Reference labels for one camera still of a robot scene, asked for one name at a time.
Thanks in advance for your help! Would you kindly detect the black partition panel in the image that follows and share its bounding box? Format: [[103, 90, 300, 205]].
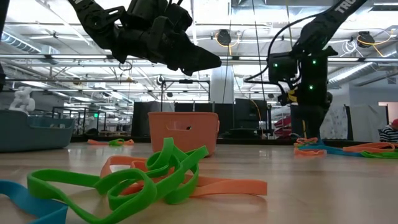
[[174, 102, 234, 138], [132, 101, 175, 138], [234, 98, 271, 138]]

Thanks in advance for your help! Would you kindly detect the plain white sheet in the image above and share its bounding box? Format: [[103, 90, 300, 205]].
[[351, 104, 379, 142]]

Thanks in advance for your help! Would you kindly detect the orange plastic basket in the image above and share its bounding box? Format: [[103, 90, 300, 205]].
[[147, 111, 220, 156]]

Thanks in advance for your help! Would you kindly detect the silver ventilation duct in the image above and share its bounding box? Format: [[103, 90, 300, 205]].
[[328, 62, 398, 90], [0, 30, 43, 54]]

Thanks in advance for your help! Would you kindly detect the dark teal plastic basket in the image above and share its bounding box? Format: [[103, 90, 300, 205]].
[[0, 109, 76, 153]]

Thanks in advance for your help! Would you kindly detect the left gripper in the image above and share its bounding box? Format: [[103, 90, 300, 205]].
[[111, 0, 223, 77]]

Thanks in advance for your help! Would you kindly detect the thin black cable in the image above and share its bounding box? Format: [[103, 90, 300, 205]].
[[251, 0, 267, 105]]

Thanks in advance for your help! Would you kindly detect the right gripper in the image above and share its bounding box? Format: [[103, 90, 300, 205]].
[[278, 46, 338, 139]]

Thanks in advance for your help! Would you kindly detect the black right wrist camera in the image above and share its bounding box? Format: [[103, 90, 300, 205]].
[[267, 52, 299, 84]]

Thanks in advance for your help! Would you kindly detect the person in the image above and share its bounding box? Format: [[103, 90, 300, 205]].
[[378, 118, 398, 143]]

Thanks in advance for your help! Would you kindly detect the blue rubber band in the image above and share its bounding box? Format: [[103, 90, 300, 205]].
[[297, 139, 366, 157], [0, 179, 68, 224]]

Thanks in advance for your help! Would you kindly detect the red white object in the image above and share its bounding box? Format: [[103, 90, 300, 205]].
[[273, 115, 293, 138]]

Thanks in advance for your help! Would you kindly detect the white printed curtain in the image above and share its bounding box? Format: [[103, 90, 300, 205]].
[[320, 104, 349, 141]]

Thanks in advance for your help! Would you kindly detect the black stand frame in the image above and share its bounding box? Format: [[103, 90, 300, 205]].
[[159, 78, 211, 113]]

